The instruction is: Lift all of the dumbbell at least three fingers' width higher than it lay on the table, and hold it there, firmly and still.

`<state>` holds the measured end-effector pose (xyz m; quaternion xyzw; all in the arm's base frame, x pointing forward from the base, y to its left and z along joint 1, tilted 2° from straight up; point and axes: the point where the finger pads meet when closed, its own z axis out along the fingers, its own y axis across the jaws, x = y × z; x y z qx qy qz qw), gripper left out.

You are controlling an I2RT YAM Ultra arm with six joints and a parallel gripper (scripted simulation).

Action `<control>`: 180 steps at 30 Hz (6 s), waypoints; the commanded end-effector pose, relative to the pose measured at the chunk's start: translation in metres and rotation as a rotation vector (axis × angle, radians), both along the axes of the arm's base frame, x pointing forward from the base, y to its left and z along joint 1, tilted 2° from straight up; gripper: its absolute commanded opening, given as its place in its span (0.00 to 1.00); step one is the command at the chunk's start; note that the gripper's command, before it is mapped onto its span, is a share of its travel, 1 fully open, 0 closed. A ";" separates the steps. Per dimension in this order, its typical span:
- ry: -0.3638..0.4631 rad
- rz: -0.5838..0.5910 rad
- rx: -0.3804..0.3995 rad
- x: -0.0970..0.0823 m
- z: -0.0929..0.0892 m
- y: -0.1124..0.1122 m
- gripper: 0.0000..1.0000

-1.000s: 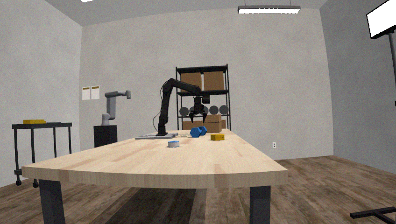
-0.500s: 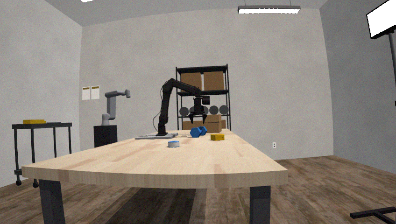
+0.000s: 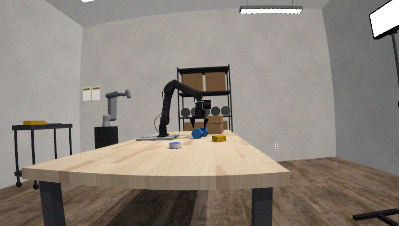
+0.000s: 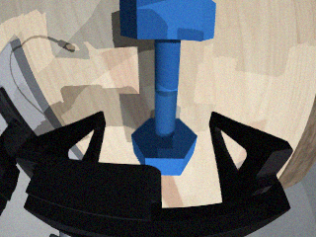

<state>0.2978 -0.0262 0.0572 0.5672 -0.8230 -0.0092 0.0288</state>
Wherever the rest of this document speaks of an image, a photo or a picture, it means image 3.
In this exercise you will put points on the brown cardboard box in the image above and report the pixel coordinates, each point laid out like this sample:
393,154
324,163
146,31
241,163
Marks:
215,124

